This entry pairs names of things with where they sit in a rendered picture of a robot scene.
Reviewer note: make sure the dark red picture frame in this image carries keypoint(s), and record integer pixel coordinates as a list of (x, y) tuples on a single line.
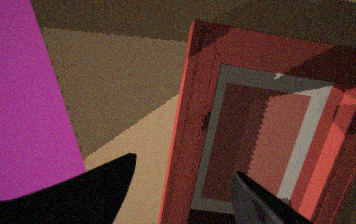
[(282, 110)]

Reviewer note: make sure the brown flat board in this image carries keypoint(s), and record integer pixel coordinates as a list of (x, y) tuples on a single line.
[(119, 64)]

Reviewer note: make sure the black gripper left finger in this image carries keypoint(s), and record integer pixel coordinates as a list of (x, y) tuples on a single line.
[(93, 197)]

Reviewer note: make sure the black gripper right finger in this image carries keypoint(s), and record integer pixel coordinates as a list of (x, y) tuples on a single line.
[(253, 204)]

